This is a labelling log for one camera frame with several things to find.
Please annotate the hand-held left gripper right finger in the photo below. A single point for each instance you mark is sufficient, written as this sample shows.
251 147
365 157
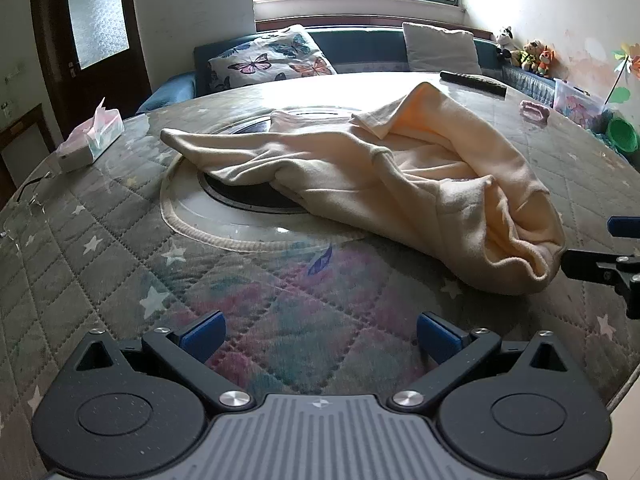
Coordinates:
440 337

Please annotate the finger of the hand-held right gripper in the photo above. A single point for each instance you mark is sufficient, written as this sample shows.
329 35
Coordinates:
625 226
595 265

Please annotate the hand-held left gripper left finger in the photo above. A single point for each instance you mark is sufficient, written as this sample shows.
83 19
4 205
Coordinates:
205 334

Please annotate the cream knit garment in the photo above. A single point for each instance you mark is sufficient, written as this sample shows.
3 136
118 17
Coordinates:
375 185

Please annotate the green plastic bucket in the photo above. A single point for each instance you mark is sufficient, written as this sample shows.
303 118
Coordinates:
622 132

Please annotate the round glass turntable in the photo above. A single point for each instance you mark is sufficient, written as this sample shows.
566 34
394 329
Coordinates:
225 220

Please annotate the clear plastic storage box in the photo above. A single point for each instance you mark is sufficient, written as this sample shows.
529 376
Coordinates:
577 102

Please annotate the pink hair clip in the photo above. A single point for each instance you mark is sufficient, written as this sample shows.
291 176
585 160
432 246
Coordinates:
535 110

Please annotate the colourful paper pinwheel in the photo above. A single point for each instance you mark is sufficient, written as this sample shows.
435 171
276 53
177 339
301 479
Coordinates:
627 62

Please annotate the orange plush toy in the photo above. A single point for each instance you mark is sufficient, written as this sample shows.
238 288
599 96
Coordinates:
547 60

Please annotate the brown plush toy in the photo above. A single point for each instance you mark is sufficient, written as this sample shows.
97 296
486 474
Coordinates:
531 55

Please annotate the black remote control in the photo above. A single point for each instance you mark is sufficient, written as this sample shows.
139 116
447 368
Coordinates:
475 82

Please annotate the pink tissue pack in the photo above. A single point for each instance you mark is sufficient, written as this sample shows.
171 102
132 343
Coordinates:
95 137

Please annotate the white pillow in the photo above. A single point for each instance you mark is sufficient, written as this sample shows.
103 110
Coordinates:
440 47

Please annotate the low wooden cabinet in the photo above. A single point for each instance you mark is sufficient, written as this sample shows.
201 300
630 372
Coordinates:
35 120

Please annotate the butterfly print pillow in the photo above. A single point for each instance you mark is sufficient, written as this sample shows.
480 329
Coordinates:
270 57

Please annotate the dark wooden door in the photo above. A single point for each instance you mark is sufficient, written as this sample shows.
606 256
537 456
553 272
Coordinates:
52 85

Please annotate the blue sofa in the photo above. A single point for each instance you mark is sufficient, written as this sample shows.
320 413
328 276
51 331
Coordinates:
370 47

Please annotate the thin frame eyeglasses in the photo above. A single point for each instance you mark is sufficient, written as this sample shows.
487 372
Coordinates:
30 199

